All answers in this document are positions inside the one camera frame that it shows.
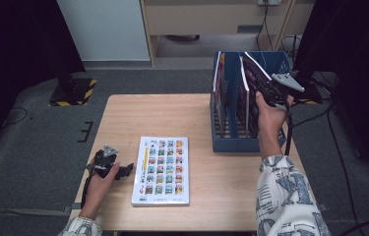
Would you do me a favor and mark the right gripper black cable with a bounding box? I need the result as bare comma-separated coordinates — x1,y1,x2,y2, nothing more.
282,105,295,157

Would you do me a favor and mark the white power strip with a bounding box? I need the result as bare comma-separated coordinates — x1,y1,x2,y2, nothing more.
257,0,283,7

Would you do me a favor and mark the person's right hand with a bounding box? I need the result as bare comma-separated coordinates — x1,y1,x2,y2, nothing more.
254,90,295,149

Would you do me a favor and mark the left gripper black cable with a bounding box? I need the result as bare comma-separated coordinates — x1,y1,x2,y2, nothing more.
80,169,95,209

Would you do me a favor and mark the purple magazine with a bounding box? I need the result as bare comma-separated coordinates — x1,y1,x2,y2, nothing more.
236,55,251,138
242,51,274,140

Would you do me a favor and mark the black hanging power cable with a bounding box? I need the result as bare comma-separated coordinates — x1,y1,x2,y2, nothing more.
255,4,275,53

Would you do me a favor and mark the thin black floor cable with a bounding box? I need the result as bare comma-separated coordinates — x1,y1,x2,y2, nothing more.
3,106,30,128

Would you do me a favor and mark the stand base with hazard stripes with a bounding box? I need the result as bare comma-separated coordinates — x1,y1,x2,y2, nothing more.
292,78,324,106
48,73,98,107

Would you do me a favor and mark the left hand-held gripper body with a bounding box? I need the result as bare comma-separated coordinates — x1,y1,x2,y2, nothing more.
88,144,121,180

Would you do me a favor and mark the blue plastic file rack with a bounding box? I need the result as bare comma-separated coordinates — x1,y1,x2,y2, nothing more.
210,50,290,153

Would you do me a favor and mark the light wooden desk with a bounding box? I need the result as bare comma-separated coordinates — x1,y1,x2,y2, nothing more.
139,0,316,68

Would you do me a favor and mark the black book with red print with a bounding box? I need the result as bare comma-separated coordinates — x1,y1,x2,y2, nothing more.
212,51,229,140

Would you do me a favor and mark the black curtain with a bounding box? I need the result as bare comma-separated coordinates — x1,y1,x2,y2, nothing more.
0,0,87,166
291,0,369,190

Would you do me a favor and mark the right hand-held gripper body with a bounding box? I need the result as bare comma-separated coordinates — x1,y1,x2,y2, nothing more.
260,72,306,110

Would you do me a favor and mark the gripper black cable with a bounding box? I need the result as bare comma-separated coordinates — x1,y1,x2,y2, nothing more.
282,105,295,157
80,169,95,209

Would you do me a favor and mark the grey label on desk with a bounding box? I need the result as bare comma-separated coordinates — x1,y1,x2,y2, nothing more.
236,25,264,34

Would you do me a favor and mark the white book with colourful pictures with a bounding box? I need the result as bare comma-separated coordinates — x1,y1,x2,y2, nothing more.
131,136,191,207

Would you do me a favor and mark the white panel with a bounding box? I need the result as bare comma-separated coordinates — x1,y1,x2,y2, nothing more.
55,0,151,62

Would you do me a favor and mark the black looped cable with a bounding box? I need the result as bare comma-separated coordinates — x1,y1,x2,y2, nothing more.
279,33,303,67

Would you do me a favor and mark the long black floor cable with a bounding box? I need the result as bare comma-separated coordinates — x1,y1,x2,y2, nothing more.
325,97,366,236

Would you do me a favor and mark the curved black floor cable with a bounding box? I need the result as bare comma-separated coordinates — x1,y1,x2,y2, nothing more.
338,218,369,236

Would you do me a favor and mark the person's left hand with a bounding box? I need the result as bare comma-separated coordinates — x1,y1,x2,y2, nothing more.
83,161,121,211

